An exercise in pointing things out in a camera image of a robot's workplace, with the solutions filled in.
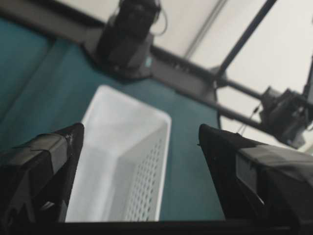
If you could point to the black diagonal frame pole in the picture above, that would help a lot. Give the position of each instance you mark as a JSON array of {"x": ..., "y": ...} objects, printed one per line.
[{"x": 266, "y": 7}]

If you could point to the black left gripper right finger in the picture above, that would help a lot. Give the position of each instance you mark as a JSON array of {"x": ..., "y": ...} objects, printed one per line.
[{"x": 258, "y": 180}]

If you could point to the black table edge rail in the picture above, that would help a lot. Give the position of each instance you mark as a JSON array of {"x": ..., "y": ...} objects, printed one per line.
[{"x": 58, "y": 20}]

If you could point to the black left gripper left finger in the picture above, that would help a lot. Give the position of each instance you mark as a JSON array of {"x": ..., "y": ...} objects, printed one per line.
[{"x": 36, "y": 177}]

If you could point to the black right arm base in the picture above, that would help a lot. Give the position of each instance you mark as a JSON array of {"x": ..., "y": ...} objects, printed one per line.
[{"x": 123, "y": 45}]

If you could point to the white perforated plastic basket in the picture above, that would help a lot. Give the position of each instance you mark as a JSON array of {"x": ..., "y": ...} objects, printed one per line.
[{"x": 122, "y": 166}]

